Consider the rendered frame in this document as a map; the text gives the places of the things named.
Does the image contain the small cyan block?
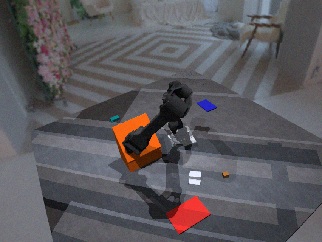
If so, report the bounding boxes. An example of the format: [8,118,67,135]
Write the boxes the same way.
[110,115,120,122]

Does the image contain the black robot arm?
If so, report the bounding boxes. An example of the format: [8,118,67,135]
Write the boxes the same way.
[122,81,193,155]

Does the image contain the blue flat plate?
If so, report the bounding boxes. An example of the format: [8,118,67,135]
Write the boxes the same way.
[197,99,217,112]

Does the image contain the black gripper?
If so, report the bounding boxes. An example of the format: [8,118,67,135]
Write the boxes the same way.
[168,119,183,134]

